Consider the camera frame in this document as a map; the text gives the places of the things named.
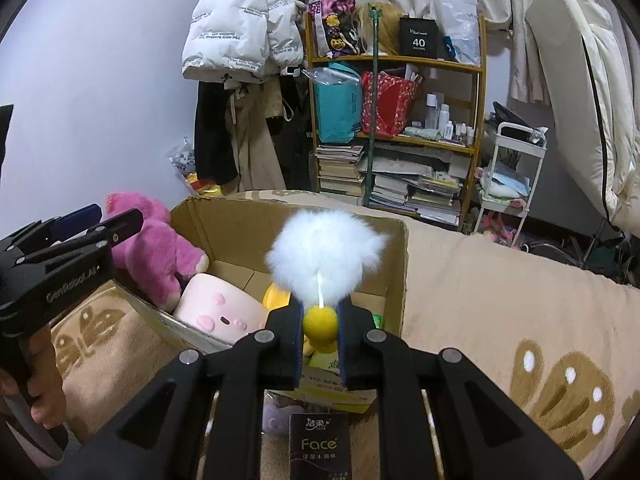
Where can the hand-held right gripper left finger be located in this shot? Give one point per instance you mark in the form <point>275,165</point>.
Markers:
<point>295,345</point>

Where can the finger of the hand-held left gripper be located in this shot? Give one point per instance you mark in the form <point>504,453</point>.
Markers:
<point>75,221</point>
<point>122,224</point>

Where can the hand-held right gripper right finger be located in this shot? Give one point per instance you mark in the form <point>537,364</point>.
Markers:
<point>357,355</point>

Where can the green tissue pack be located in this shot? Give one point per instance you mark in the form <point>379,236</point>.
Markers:
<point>378,321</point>

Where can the pink bear plush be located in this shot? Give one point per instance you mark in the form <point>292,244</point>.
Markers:
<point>155,250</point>

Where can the yellow plush toy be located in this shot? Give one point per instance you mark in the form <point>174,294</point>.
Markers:
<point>276,299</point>

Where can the pink pig face pillow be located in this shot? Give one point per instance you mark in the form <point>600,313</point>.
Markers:
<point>215,305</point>

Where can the white pom-pom charm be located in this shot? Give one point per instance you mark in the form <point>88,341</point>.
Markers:
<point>325,255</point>

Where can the cardboard box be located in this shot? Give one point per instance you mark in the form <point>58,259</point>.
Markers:
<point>230,230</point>

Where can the person's left hand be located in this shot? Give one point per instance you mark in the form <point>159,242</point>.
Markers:
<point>47,380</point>

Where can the small purple plush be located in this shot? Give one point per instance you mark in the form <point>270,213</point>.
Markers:
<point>275,417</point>

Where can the colourful plastic bag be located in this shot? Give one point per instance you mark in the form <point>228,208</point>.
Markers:
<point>192,165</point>

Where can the black tissue pack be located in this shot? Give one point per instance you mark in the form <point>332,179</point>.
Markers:
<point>320,445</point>

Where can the black coat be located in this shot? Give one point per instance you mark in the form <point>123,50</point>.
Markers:
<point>212,135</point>

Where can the beige flower blanket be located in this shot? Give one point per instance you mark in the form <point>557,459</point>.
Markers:
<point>475,290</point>

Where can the beige coat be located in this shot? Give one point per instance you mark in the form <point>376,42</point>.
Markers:
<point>255,140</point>

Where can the pile of books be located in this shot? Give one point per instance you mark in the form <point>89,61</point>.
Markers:
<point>415,195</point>

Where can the dark hanging clothes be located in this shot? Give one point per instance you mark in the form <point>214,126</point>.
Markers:
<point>297,150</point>

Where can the pink toy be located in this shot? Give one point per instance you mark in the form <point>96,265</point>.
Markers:
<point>500,227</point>

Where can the white trolley cart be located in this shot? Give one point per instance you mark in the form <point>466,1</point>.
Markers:
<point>505,195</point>

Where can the white puffer jacket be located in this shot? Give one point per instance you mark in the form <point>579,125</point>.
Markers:
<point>235,25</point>

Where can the green pole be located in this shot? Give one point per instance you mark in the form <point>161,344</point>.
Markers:
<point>372,125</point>

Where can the pale green cloth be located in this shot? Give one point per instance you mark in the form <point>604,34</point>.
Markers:
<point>422,133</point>

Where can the teal bag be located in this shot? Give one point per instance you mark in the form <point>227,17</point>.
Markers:
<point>337,110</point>

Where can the red patterned bag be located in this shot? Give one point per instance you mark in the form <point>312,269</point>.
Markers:
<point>390,107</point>

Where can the group of white bottles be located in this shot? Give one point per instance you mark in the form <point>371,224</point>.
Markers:
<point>445,120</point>

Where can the black printed tote bag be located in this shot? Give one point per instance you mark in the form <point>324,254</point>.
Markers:
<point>332,25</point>

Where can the wooden shelf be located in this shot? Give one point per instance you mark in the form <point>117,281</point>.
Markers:
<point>415,61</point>

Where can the black box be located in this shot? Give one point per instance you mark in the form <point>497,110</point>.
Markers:
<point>419,37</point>

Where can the blonde wig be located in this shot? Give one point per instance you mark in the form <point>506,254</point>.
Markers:
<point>387,27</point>

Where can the white plastic bag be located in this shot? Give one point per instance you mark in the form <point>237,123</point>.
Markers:
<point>460,25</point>

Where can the white padded chair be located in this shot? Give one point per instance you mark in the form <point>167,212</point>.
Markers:
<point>575,85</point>

